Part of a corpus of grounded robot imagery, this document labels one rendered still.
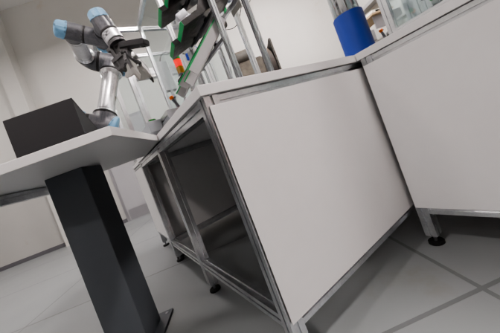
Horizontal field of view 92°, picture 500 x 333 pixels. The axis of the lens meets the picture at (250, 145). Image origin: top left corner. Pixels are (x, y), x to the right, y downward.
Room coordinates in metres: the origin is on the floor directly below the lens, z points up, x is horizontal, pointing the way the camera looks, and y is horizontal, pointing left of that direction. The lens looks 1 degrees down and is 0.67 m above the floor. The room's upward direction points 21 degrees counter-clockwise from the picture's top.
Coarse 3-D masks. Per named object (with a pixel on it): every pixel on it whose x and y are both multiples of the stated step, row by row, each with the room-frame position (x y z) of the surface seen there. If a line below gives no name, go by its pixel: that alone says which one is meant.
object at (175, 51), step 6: (192, 12) 1.13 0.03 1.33; (210, 24) 1.21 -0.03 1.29; (198, 30) 1.15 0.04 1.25; (192, 36) 1.15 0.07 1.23; (174, 42) 1.08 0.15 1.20; (180, 42) 1.09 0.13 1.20; (186, 42) 1.15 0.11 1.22; (192, 42) 1.22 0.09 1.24; (174, 48) 1.10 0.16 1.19; (180, 48) 1.16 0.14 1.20; (186, 48) 1.22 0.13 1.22; (174, 54) 1.16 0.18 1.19
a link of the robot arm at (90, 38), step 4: (88, 28) 1.06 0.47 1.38; (92, 28) 1.07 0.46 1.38; (84, 32) 1.05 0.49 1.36; (88, 32) 1.05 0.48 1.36; (92, 32) 1.06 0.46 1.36; (84, 36) 1.05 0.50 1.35; (88, 36) 1.06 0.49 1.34; (92, 36) 1.06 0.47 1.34; (96, 36) 1.06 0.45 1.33; (84, 40) 1.06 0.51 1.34; (88, 40) 1.06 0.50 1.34; (92, 40) 1.07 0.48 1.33; (96, 40) 1.07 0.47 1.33; (100, 40) 1.07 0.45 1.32; (88, 44) 1.08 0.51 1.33; (92, 44) 1.08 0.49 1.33; (96, 44) 1.08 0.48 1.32; (100, 44) 1.09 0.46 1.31; (104, 44) 1.09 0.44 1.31; (100, 48) 1.12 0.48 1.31; (104, 48) 1.11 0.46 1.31; (104, 52) 1.14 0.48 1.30
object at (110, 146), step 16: (112, 128) 0.71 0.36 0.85; (64, 144) 0.68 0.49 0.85; (80, 144) 0.69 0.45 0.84; (96, 144) 0.74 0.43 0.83; (112, 144) 0.83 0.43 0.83; (128, 144) 0.94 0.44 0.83; (144, 144) 1.09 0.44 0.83; (16, 160) 0.67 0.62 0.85; (32, 160) 0.68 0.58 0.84; (48, 160) 0.70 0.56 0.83; (64, 160) 0.78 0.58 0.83; (80, 160) 0.89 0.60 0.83; (96, 160) 1.02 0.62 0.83; (112, 160) 1.20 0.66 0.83; (128, 160) 1.45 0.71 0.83; (0, 176) 0.68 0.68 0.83; (16, 176) 0.76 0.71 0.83; (32, 176) 0.85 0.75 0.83; (48, 176) 0.98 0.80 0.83; (0, 192) 0.92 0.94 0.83; (16, 192) 1.07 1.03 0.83
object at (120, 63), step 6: (120, 36) 1.01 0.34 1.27; (114, 42) 1.00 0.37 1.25; (108, 48) 1.02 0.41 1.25; (114, 48) 1.02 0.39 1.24; (120, 48) 1.01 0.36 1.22; (126, 48) 1.00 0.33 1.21; (114, 54) 1.02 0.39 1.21; (120, 54) 0.99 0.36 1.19; (132, 54) 1.02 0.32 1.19; (114, 60) 1.00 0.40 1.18; (120, 60) 1.00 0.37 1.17; (132, 60) 1.00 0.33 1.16; (138, 60) 1.03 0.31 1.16; (120, 66) 1.00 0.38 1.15
